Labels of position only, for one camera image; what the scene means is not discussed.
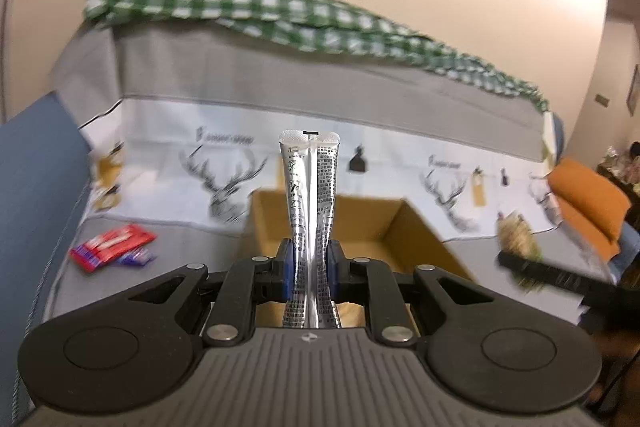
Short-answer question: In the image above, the silver foil snack bar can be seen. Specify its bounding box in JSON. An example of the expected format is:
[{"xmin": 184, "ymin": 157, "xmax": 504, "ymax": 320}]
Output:
[{"xmin": 279, "ymin": 130, "xmax": 341, "ymax": 329}]

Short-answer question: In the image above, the round peanut brittle snack packet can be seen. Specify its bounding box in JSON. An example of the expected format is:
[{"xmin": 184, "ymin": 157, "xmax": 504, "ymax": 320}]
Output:
[{"xmin": 496, "ymin": 211, "xmax": 544, "ymax": 262}]

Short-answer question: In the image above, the purple candy bar packet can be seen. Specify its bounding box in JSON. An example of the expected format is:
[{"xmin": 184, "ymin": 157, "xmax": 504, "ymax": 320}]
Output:
[{"xmin": 116, "ymin": 248, "xmax": 155, "ymax": 268}]

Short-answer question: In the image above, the red spicy strip snack packet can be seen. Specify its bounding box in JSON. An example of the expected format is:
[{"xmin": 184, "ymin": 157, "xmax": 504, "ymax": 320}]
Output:
[{"xmin": 68, "ymin": 223, "xmax": 156, "ymax": 273}]

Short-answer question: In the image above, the brown cardboard box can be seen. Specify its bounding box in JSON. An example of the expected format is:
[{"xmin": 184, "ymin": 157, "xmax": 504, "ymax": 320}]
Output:
[{"xmin": 240, "ymin": 188, "xmax": 476, "ymax": 331}]

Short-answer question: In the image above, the orange cushion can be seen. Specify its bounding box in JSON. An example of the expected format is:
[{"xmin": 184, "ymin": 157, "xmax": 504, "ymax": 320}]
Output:
[{"xmin": 547, "ymin": 158, "xmax": 631, "ymax": 262}]

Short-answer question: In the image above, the grey deer print sofa cover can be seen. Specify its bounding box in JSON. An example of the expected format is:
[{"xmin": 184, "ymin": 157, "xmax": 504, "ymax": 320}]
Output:
[{"xmin": 50, "ymin": 23, "xmax": 612, "ymax": 321}]

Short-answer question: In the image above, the green checkered cloth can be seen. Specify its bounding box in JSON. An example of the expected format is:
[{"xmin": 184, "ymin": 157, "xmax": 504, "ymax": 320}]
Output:
[{"xmin": 84, "ymin": 0, "xmax": 549, "ymax": 113}]

